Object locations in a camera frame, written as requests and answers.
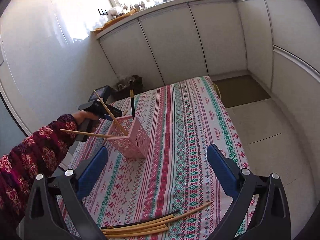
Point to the yellow cloth on counter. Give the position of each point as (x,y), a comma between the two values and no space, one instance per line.
(114,21)

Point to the black rack on counter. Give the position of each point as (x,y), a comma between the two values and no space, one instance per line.
(103,12)

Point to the red floral sleeve forearm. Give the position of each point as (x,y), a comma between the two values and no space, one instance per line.
(40,153)

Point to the person's left hand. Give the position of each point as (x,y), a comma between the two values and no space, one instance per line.
(81,116)

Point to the brown floor mat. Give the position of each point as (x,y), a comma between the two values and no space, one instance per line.
(241,90)

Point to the white kitchen cabinets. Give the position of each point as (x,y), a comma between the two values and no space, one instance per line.
(277,41)

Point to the bamboo chopstick sticking sideways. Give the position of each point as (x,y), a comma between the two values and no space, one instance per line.
(88,134)

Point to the patterned tablecloth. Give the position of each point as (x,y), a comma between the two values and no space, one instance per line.
(182,120)

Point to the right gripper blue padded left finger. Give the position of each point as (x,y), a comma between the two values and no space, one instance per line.
(43,217)

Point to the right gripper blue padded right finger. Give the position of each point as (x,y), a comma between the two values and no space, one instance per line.
(271,217)

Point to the yellow chair under table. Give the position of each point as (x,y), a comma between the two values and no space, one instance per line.
(217,90)

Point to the long bamboo chopstick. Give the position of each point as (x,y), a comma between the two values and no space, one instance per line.
(170,218)

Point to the pink perforated utensil holder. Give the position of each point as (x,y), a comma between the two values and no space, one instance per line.
(135,144)

